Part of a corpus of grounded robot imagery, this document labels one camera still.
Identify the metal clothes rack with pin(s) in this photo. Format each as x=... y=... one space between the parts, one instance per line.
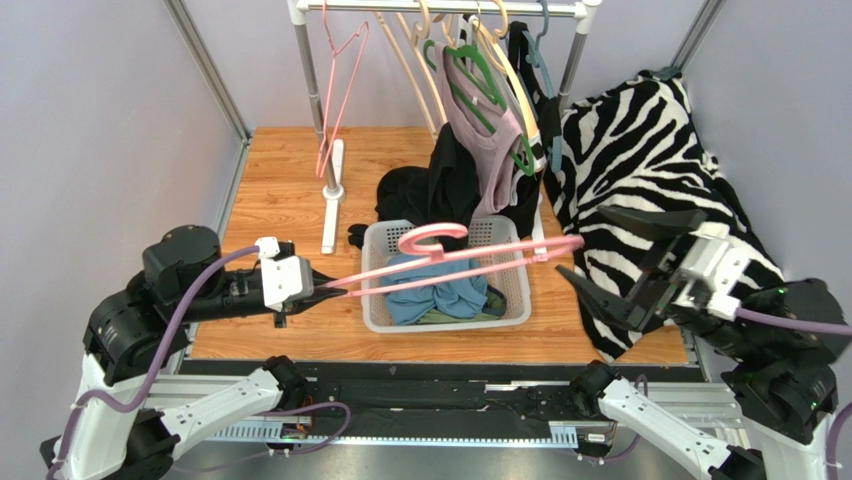
x=331 y=150

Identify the grey-blue hanger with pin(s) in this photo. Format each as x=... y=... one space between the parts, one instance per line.
x=537 y=61

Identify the zebra print blanket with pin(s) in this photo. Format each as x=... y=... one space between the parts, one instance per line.
x=635 y=146

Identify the mauve tank top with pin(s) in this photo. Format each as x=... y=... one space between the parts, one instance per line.
x=495 y=189

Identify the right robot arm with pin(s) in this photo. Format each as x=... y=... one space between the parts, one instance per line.
x=783 y=341

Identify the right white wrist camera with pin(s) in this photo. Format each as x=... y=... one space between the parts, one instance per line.
x=709 y=271

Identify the green hanger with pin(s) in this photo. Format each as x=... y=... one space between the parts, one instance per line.
x=488 y=148

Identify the blue tank top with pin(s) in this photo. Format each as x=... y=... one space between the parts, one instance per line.
x=405 y=307

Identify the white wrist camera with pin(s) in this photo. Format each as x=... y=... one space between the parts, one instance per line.
x=709 y=271
x=286 y=276

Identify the white plastic laundry basket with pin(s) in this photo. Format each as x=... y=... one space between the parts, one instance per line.
x=380 y=249

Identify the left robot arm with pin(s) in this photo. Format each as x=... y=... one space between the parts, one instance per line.
x=131 y=334

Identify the beige wooden hanger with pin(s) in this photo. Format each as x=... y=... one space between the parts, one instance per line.
x=425 y=90

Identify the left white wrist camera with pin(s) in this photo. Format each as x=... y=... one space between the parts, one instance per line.
x=286 y=276

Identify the green tank top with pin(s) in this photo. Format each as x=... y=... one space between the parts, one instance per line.
x=493 y=307

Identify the thick pink plastic hanger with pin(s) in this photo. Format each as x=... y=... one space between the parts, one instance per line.
x=435 y=254

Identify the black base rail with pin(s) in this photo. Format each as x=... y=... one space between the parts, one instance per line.
x=450 y=400

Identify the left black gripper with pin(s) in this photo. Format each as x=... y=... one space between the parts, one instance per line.
x=301 y=302

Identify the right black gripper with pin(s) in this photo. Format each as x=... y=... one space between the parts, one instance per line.
x=663 y=278

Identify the black tank top on right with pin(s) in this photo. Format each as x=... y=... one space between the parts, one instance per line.
x=526 y=189

